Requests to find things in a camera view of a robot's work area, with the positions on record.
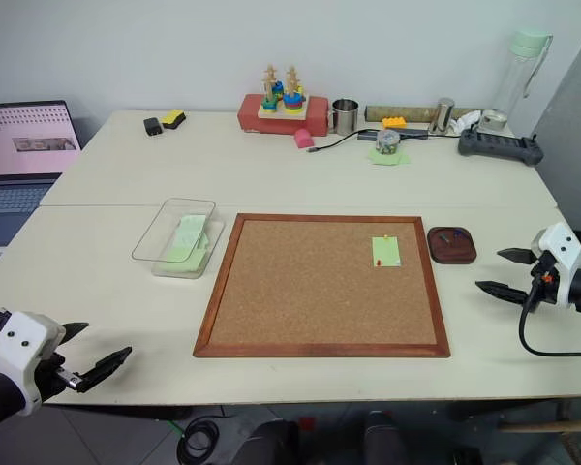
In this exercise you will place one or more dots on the shiny metal cylinder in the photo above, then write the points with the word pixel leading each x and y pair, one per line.
pixel 442 116

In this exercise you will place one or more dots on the grey usb hub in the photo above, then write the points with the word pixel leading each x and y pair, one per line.
pixel 414 132

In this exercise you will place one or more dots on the small round glass jar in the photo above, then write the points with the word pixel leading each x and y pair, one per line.
pixel 494 121

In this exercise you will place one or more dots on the grey panel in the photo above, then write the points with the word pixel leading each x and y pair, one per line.
pixel 573 145

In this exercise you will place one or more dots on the stack of green notes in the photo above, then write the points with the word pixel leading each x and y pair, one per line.
pixel 186 249

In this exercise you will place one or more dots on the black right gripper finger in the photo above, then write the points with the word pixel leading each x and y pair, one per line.
pixel 518 255
pixel 506 292

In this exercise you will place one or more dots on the pink block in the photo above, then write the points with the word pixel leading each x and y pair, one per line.
pixel 304 139

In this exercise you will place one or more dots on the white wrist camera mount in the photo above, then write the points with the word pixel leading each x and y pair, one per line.
pixel 19 346
pixel 561 242

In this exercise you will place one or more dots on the clear plastic cup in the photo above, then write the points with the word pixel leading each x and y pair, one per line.
pixel 388 142

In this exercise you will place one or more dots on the metal mug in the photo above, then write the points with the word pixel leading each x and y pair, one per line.
pixel 345 118

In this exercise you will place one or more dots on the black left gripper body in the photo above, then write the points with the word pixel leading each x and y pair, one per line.
pixel 53 370

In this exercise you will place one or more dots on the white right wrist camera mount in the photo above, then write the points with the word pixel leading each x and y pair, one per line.
pixel 561 242

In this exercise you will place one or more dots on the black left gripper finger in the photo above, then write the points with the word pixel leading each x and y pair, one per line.
pixel 106 365
pixel 75 331

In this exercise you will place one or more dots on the crumpled white cloth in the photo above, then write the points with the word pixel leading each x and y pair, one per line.
pixel 466 121

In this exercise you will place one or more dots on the clear plastic container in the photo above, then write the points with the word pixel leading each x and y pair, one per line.
pixel 147 247

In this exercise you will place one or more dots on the green paper note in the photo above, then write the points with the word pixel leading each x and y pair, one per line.
pixel 387 252

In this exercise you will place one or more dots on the wooden stick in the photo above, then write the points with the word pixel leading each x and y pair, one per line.
pixel 547 426

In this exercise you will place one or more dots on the red rectangular box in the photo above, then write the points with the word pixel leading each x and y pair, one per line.
pixel 247 116

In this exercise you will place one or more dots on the cork board with wooden frame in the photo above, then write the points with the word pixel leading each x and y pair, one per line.
pixel 310 295

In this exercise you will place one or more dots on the dark brown wooden tray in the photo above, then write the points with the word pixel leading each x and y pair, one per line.
pixel 452 249

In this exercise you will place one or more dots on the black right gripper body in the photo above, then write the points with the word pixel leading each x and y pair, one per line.
pixel 546 286

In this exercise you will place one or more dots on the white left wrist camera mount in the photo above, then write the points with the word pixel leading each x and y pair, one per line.
pixel 19 346

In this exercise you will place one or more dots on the clear bottle with green lid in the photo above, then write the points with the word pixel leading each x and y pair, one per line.
pixel 520 77

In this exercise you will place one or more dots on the rolled cork sheet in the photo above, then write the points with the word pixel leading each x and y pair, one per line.
pixel 416 113

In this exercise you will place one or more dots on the open laptop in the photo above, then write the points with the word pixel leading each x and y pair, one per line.
pixel 24 140

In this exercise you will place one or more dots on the black power adapter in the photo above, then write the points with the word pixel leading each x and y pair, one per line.
pixel 152 127

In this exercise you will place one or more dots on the dark rounded shape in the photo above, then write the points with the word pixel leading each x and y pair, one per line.
pixel 276 443

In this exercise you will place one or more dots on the yellow toy brick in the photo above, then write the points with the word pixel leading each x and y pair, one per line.
pixel 393 123

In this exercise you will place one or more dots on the black power strip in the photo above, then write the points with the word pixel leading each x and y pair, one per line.
pixel 498 147

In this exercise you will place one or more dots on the wooden colourful stacking toy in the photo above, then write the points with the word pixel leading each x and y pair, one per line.
pixel 283 99

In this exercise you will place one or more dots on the yellow and black sponge eraser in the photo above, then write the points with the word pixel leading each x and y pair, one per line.
pixel 172 119

